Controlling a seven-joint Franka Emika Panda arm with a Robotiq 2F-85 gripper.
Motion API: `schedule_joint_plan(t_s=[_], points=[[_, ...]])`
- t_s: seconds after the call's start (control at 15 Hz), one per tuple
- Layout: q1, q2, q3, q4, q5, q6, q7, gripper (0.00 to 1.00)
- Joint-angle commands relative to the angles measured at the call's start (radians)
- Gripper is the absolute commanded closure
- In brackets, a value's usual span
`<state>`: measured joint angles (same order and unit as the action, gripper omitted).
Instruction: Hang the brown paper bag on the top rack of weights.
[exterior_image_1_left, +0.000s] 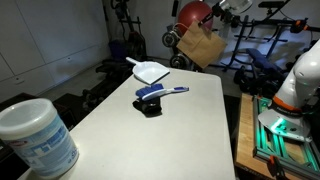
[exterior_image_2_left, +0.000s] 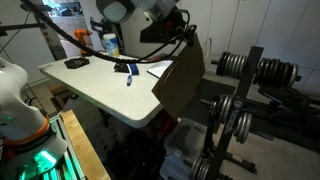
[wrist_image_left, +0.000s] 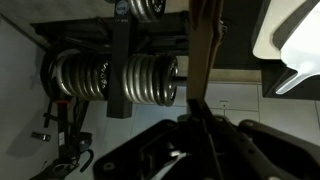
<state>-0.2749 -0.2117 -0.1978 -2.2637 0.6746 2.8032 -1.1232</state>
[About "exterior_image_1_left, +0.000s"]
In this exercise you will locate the black floor stepper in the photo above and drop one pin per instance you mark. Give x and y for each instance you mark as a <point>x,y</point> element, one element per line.
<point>111,70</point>

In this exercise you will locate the aluminium frame with green light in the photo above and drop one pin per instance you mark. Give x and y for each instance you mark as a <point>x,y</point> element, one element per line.
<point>266,146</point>

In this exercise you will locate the black exercise machine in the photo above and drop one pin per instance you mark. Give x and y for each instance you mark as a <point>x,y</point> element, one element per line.
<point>131,30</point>

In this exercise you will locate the black barbell with orange collar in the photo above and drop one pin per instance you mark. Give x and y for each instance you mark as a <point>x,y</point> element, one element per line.
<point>298,26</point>

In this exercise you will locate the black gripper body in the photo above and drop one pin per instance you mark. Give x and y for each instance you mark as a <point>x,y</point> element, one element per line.
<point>216,10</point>

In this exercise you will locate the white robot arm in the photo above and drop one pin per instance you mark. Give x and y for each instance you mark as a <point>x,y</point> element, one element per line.
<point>300,76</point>

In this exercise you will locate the white tub with blue label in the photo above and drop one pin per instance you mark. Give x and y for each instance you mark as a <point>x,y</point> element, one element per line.
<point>36,140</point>

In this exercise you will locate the white wall cabinet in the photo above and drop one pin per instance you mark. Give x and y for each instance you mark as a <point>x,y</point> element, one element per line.
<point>50,40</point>

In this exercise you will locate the blue and white hand brush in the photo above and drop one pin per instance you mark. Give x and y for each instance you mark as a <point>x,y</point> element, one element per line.
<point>156,91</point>

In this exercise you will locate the red exercise ball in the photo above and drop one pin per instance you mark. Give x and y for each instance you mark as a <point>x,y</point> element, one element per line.
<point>193,13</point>

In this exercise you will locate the brown paper bag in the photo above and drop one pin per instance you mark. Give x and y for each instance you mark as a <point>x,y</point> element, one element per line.
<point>201,46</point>

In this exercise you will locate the orange and black clamp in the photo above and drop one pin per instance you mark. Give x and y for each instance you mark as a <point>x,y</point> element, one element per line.
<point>275,166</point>

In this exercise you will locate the black floor dumbbells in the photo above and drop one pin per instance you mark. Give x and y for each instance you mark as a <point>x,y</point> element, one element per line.
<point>248,81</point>

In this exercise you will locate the blue padded weight bench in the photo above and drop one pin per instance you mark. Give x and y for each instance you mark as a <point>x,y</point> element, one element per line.
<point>263,61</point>

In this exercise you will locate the blue bin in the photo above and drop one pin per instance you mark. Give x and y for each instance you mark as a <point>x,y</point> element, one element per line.
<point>117,50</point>

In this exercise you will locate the blue steel bench frame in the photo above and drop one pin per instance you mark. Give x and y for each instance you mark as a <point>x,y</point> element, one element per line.
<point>240,43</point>

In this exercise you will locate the white plastic dustpan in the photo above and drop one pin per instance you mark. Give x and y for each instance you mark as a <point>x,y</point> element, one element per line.
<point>148,71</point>

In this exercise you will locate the chrome plate dumbbell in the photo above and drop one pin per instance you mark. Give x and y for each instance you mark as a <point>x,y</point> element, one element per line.
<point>180,61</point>
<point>170,38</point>

